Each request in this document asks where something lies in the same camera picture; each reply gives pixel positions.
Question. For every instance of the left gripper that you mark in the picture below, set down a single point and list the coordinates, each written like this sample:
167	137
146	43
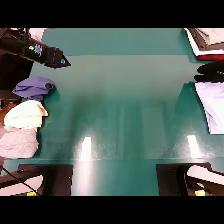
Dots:
54	57

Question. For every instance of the light grey shirt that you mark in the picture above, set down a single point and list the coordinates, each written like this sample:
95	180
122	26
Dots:
213	106

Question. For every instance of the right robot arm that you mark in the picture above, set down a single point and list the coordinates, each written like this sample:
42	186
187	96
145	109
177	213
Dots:
206	178

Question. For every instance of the purple garment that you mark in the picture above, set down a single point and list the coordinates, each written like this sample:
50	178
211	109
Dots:
33	87

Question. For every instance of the cream garment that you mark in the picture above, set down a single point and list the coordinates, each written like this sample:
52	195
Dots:
25	115

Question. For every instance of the pink garment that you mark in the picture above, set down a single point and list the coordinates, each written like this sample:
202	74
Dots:
18	143

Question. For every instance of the brown garment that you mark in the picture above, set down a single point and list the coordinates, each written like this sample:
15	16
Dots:
201	41

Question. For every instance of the red garment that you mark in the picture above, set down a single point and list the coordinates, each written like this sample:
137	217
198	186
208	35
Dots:
211	57

